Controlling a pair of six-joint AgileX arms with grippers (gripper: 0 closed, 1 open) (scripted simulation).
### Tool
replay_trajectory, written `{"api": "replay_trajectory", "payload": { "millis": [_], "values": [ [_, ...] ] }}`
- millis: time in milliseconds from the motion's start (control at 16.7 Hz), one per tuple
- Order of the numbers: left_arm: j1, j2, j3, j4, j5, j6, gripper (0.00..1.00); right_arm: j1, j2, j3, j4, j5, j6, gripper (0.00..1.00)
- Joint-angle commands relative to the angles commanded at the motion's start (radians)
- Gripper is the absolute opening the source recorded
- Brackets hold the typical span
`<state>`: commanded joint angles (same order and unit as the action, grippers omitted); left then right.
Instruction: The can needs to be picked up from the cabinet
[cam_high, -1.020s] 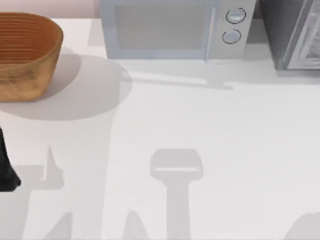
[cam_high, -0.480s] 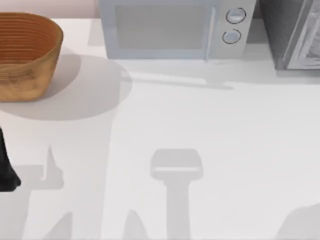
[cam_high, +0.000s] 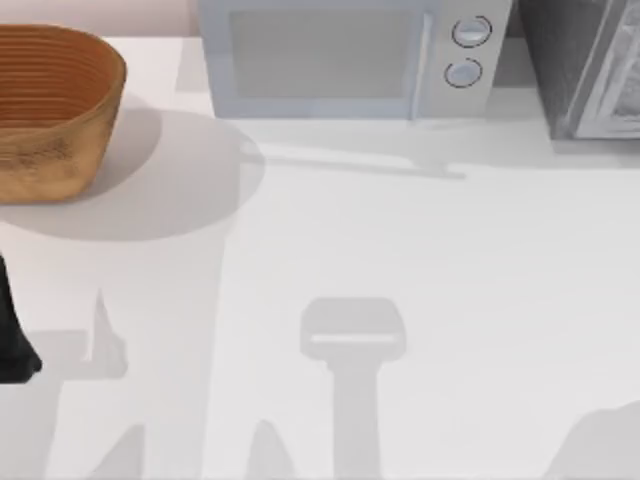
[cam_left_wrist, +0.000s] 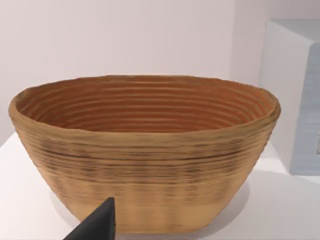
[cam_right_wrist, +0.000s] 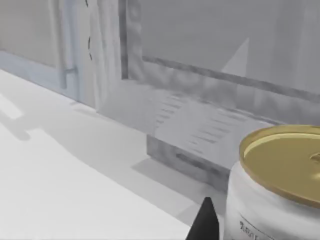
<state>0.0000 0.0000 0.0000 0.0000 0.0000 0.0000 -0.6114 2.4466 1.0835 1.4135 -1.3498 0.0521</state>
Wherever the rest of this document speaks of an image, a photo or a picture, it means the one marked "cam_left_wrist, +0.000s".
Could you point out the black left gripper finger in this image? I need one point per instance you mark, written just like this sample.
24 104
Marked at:
102 221

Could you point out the brown woven basket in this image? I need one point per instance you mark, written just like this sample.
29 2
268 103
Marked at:
140 160

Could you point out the pale blue box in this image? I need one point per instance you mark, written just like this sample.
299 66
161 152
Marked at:
297 105

